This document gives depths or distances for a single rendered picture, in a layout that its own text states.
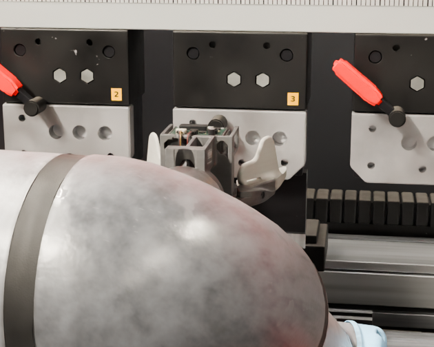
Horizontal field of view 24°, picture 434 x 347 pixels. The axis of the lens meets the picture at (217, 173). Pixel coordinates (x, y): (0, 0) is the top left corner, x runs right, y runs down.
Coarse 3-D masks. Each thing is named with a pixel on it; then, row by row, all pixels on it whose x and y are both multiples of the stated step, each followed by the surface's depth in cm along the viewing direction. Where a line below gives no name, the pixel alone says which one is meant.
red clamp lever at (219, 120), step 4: (216, 116) 110; (220, 116) 110; (224, 116) 111; (212, 120) 108; (216, 120) 108; (220, 120) 108; (224, 120) 110; (208, 124) 109; (212, 124) 108; (216, 124) 108; (220, 124) 108; (224, 124) 109
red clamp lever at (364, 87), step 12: (336, 60) 107; (336, 72) 106; (348, 72) 105; (348, 84) 106; (360, 84) 105; (372, 84) 106; (360, 96) 106; (372, 96) 106; (384, 108) 106; (396, 108) 106; (396, 120) 105
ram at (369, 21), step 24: (0, 24) 114; (24, 24) 113; (48, 24) 113; (72, 24) 113; (96, 24) 112; (120, 24) 112; (144, 24) 111; (168, 24) 111; (192, 24) 111; (216, 24) 110; (240, 24) 110; (264, 24) 109; (288, 24) 109; (312, 24) 109; (336, 24) 108; (360, 24) 108; (384, 24) 108; (408, 24) 107; (432, 24) 107
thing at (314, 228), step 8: (312, 224) 144; (320, 224) 148; (312, 232) 140; (320, 232) 144; (312, 240) 139; (320, 240) 140; (312, 248) 138; (320, 248) 138; (312, 256) 139; (320, 256) 138; (320, 264) 139
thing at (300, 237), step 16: (304, 176) 116; (288, 192) 117; (304, 192) 116; (256, 208) 118; (272, 208) 118; (288, 208) 117; (304, 208) 117; (288, 224) 118; (304, 224) 117; (304, 240) 119
